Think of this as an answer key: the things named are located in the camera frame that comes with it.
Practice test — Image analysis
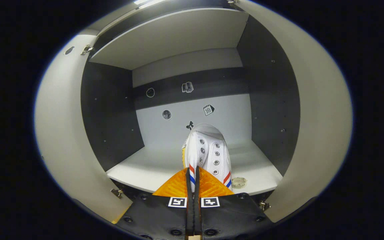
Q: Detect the large ceiling light panel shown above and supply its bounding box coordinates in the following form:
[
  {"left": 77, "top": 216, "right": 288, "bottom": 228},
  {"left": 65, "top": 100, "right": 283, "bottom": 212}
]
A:
[{"left": 134, "top": 0, "right": 166, "bottom": 7}]

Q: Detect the grey shoe cabinet door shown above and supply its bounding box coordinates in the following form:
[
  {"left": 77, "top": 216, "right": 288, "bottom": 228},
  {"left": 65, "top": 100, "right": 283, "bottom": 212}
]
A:
[
  {"left": 235, "top": 0, "right": 352, "bottom": 223},
  {"left": 34, "top": 33, "right": 133, "bottom": 224}
]

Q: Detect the grey cabinet shelf board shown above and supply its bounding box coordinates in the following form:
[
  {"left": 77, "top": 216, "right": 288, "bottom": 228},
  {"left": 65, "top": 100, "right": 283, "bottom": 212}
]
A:
[
  {"left": 106, "top": 139, "right": 283, "bottom": 196},
  {"left": 90, "top": 8, "right": 249, "bottom": 70}
]

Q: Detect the white canvas shoe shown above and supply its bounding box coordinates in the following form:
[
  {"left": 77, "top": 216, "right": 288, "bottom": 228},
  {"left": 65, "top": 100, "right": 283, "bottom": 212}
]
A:
[{"left": 181, "top": 123, "right": 233, "bottom": 194}]

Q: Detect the grey shoe cabinet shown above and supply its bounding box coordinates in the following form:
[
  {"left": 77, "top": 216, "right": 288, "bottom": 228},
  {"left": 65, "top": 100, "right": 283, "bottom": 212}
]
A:
[{"left": 34, "top": 0, "right": 352, "bottom": 224}]

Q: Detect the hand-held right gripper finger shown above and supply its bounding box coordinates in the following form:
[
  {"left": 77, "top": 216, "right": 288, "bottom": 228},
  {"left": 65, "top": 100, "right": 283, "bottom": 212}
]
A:
[
  {"left": 115, "top": 167, "right": 195, "bottom": 240},
  {"left": 194, "top": 166, "right": 274, "bottom": 240}
]

